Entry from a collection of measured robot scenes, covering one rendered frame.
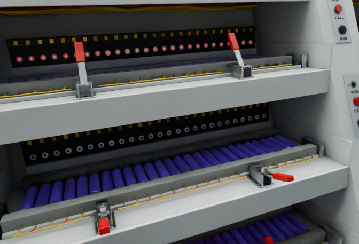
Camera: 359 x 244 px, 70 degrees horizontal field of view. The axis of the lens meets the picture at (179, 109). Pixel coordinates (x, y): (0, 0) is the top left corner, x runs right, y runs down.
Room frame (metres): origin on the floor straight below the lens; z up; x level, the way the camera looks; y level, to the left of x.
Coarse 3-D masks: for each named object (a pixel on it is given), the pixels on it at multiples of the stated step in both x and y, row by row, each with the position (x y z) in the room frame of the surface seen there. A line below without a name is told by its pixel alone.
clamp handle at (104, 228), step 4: (100, 208) 0.37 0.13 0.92; (104, 208) 0.37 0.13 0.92; (100, 212) 0.37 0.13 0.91; (104, 212) 0.37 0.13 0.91; (100, 216) 0.36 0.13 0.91; (104, 216) 0.35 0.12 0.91; (100, 220) 0.33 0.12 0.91; (104, 220) 0.33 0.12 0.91; (108, 220) 0.33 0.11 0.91; (100, 224) 0.32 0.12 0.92; (104, 224) 0.31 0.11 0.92; (108, 224) 0.31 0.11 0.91; (100, 228) 0.30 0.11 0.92; (104, 228) 0.30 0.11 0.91; (108, 228) 0.31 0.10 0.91; (100, 232) 0.30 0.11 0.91; (104, 232) 0.30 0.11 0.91; (108, 232) 0.31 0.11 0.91
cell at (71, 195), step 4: (68, 180) 0.46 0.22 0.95; (72, 180) 0.46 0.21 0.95; (68, 184) 0.45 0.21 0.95; (72, 184) 0.45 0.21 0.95; (68, 188) 0.44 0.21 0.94; (72, 188) 0.44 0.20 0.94; (64, 192) 0.44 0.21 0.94; (68, 192) 0.43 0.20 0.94; (72, 192) 0.43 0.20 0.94; (64, 196) 0.42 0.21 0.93; (68, 196) 0.42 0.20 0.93; (72, 196) 0.42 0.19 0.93; (64, 200) 0.41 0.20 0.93
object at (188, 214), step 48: (144, 144) 0.55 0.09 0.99; (336, 144) 0.51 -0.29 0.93; (0, 192) 0.43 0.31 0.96; (192, 192) 0.44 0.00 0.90; (240, 192) 0.43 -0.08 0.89; (288, 192) 0.46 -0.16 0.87; (0, 240) 0.36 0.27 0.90; (48, 240) 0.36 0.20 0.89; (96, 240) 0.35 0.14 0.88; (144, 240) 0.38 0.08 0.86
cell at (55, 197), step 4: (56, 184) 0.45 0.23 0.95; (60, 184) 0.46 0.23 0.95; (52, 188) 0.45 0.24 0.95; (56, 188) 0.44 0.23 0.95; (60, 188) 0.44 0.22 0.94; (52, 192) 0.43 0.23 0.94; (56, 192) 0.43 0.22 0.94; (60, 192) 0.43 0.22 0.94; (52, 196) 0.42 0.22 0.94; (56, 196) 0.42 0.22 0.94; (60, 196) 0.42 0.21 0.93; (52, 200) 0.41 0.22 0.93; (56, 200) 0.41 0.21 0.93; (60, 200) 0.42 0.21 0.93
